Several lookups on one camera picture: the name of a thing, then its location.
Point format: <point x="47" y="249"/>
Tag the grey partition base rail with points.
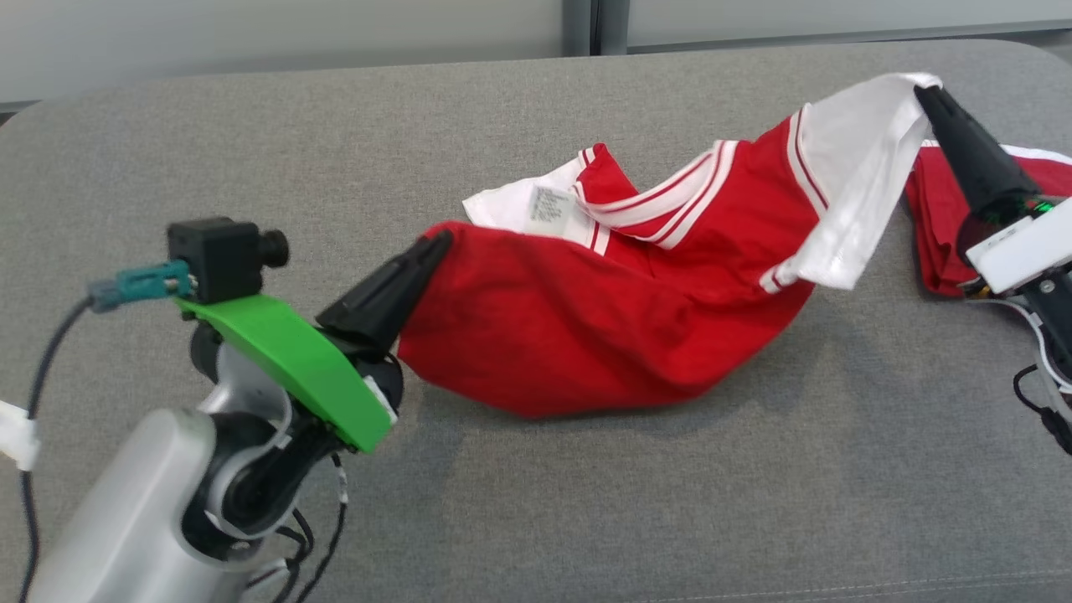
<point x="837" y="39"/>

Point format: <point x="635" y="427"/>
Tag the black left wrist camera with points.
<point x="218" y="255"/>

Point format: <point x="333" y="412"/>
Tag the red white Bulls jersey shirt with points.
<point x="544" y="327"/>

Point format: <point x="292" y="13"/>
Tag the white camera bracket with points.
<point x="1026" y="247"/>

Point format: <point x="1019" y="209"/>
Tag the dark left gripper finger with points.
<point x="381" y="297"/>

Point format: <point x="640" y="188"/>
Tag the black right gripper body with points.
<point x="992" y="228"/>

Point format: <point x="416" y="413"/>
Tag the grey fabric sofa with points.
<point x="586" y="502"/>

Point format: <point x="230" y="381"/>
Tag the bright green camera bracket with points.
<point x="293" y="360"/>

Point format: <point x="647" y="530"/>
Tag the grey partition post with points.
<point x="613" y="25"/>
<point x="578" y="25"/>

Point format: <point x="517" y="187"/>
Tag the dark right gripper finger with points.
<point x="976" y="159"/>

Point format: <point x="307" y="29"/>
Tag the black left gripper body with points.
<point x="381" y="377"/>

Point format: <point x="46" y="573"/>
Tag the red Bulls 23 shorts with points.
<point x="938" y="226"/>

